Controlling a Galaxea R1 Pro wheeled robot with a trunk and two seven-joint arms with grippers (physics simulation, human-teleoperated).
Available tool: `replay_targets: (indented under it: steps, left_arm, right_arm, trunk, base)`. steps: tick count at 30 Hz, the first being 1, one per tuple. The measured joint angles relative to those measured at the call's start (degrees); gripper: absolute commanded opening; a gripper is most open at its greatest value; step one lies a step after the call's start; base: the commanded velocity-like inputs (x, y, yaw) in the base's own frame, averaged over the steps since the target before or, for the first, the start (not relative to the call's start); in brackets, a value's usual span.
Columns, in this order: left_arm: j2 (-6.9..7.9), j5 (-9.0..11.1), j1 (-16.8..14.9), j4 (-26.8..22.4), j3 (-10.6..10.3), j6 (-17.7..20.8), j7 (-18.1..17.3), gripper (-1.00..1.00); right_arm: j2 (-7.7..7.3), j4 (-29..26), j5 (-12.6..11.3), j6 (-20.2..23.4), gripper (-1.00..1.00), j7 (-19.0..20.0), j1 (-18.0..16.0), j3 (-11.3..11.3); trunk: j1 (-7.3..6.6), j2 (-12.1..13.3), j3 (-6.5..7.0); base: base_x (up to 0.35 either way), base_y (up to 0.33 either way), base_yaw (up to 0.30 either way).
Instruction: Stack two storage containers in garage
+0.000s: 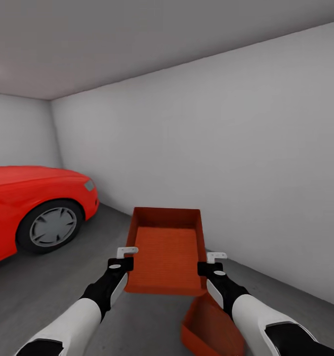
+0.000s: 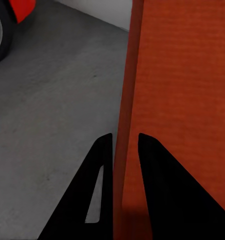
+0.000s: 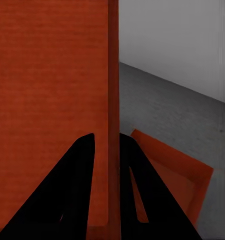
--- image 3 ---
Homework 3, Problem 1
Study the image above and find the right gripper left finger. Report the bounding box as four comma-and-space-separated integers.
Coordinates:
0, 133, 95, 240

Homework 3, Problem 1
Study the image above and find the storage box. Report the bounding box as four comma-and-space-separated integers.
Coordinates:
129, 129, 214, 229
0, 0, 121, 240

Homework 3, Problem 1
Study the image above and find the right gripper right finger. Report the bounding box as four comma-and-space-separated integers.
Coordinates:
119, 133, 202, 240

